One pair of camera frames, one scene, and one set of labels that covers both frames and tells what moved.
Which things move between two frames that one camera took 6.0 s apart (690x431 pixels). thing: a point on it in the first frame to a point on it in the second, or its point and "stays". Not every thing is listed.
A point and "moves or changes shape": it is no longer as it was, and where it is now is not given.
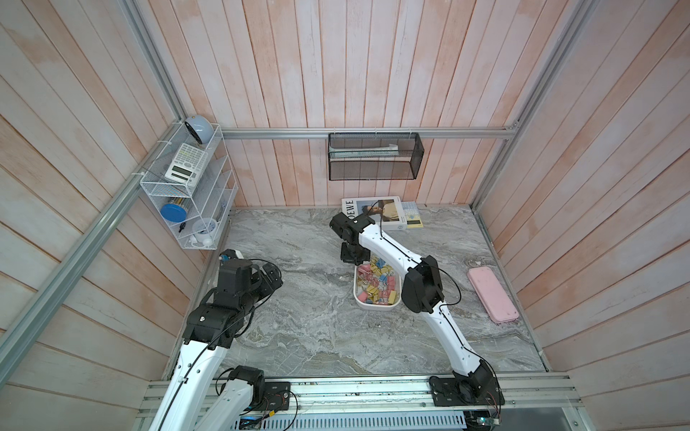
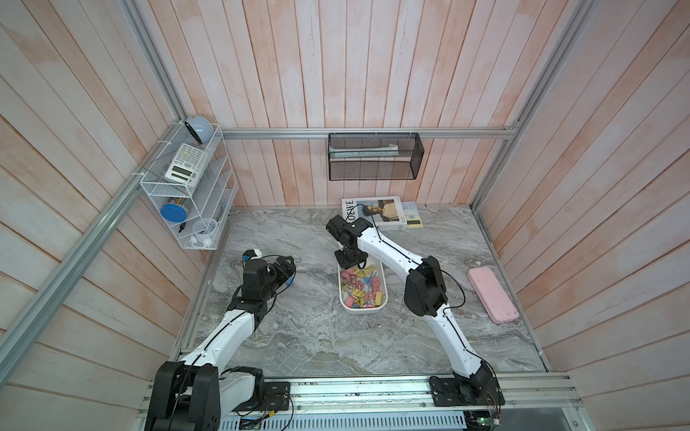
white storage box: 376,284 moves or changes shape
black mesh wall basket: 374,155 stays
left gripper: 268,287 to 288,268
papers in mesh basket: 389,151 stays
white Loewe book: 387,211 stays
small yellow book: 411,215 stays
